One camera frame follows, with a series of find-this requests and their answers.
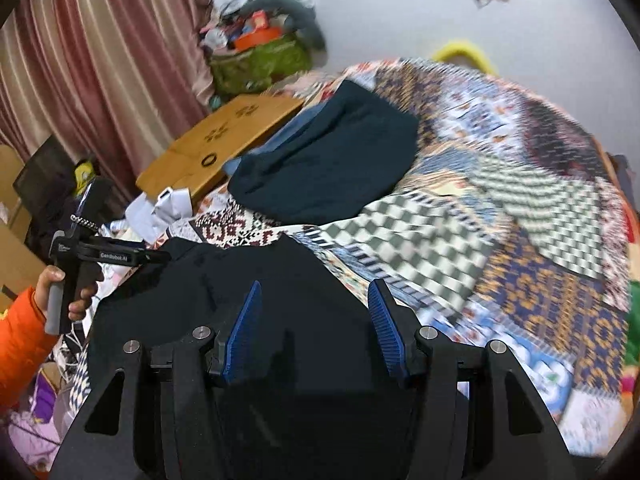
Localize striped pink curtain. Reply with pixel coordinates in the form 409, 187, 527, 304
0, 0, 217, 203

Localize yellow toy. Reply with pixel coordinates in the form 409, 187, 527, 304
74, 160, 97, 197

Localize brown cardboard box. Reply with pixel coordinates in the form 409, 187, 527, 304
0, 145, 48, 311

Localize black flat screen device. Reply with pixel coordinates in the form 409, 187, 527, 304
12, 132, 77, 217

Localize green cloth-covered bin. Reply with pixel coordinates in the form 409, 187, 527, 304
207, 37, 314, 100

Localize grey long pillow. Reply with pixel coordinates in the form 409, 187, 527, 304
239, 0, 327, 52

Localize black pants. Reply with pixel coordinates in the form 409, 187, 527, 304
87, 234, 473, 480

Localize wooden lap desk board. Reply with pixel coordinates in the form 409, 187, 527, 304
136, 94, 306, 202

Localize folded blue jeans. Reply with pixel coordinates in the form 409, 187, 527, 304
222, 102, 332, 177

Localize yellow foam tube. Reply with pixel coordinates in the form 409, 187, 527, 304
432, 40, 497, 75

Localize orange box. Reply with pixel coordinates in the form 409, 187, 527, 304
232, 27, 284, 54

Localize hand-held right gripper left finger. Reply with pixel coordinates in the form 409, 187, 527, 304
50, 280, 264, 480

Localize folded dark teal pants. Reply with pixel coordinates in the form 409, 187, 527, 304
227, 80, 421, 226

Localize person's left forearm orange sleeve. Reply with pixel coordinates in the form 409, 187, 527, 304
0, 285, 62, 413

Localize patchwork printed blanket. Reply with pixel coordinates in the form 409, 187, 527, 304
165, 57, 637, 458

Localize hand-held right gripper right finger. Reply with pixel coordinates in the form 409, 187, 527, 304
367, 279, 577, 480

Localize person's left hand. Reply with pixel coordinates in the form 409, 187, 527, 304
32, 265, 104, 323

